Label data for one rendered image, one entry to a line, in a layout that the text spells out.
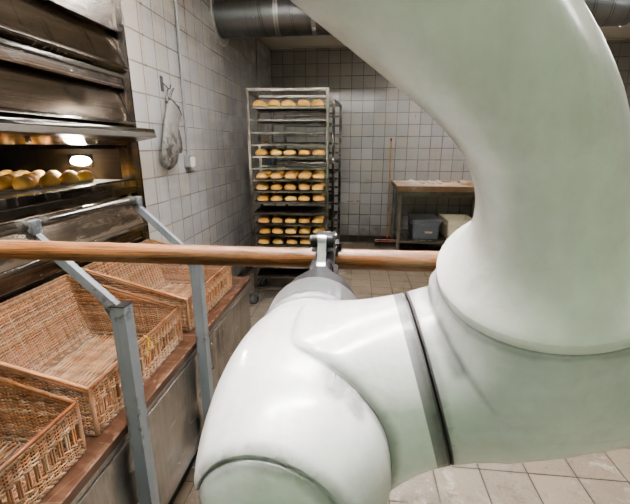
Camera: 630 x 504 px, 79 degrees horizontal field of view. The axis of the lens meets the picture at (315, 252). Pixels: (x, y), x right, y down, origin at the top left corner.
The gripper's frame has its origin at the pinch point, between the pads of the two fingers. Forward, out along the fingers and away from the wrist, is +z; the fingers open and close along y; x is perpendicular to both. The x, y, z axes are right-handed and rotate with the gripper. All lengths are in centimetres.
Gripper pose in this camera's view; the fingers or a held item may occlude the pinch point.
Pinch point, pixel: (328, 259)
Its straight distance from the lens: 55.8
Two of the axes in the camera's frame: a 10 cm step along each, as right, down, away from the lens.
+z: 0.9, -2.6, 9.6
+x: 10.0, 0.2, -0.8
